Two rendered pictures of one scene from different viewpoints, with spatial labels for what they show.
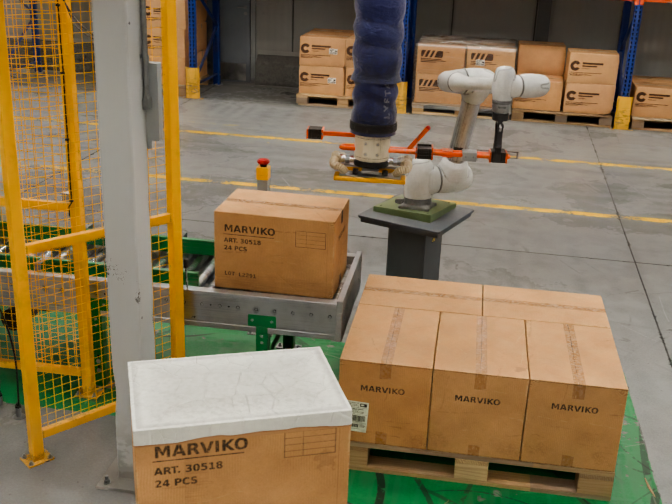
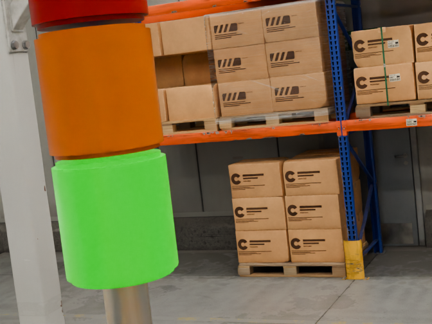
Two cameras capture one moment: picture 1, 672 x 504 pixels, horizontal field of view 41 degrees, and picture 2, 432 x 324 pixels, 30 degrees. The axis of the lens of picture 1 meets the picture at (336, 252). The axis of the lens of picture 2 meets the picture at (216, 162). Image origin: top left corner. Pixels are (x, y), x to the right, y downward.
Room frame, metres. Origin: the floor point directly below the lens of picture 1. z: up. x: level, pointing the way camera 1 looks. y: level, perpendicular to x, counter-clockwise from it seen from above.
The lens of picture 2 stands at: (3.69, 1.09, 2.25)
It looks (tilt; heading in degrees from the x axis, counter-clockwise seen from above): 6 degrees down; 15
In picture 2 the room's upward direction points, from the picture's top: 7 degrees counter-clockwise
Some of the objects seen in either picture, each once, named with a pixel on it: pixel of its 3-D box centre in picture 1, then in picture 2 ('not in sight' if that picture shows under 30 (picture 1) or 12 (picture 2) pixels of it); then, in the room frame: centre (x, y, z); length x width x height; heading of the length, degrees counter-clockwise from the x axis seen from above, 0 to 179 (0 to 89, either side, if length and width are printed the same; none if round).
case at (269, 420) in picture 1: (235, 443); not in sight; (2.33, 0.28, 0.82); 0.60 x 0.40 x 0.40; 105
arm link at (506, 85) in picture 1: (506, 82); not in sight; (4.21, -0.76, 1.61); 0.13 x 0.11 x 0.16; 110
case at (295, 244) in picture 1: (283, 241); not in sight; (4.31, 0.27, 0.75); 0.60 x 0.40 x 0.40; 80
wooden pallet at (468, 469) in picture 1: (472, 412); not in sight; (3.85, -0.70, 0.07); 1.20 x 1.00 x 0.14; 82
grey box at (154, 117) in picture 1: (135, 100); not in sight; (3.45, 0.79, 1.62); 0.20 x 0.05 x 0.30; 82
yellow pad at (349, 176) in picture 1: (370, 174); not in sight; (4.14, -0.15, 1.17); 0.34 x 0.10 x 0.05; 86
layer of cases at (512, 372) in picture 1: (478, 362); not in sight; (3.85, -0.70, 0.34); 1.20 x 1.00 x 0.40; 82
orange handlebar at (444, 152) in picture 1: (413, 144); not in sight; (4.35, -0.36, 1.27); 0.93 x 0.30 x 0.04; 86
